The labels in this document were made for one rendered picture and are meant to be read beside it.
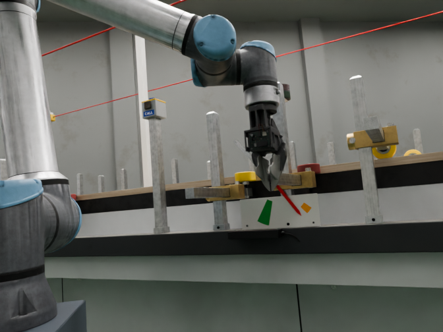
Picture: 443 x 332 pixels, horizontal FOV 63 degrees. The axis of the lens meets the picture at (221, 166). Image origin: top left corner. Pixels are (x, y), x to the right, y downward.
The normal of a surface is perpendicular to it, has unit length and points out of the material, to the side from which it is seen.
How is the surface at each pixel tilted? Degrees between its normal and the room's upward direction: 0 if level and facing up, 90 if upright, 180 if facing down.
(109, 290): 90
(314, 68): 90
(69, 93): 90
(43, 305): 70
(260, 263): 90
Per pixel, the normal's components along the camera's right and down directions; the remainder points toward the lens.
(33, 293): 0.85, -0.44
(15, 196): 0.74, -0.21
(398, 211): -0.46, -0.06
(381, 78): 0.14, -0.12
